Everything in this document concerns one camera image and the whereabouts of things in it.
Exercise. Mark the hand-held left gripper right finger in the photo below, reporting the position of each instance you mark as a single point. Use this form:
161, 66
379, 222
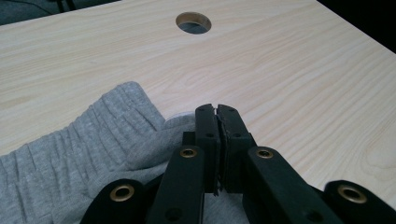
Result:
235, 146

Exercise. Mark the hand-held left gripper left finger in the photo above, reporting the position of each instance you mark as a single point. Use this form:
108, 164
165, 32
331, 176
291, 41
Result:
209, 146

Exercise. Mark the grey sweatpants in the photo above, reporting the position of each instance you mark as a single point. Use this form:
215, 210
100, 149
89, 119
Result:
93, 149

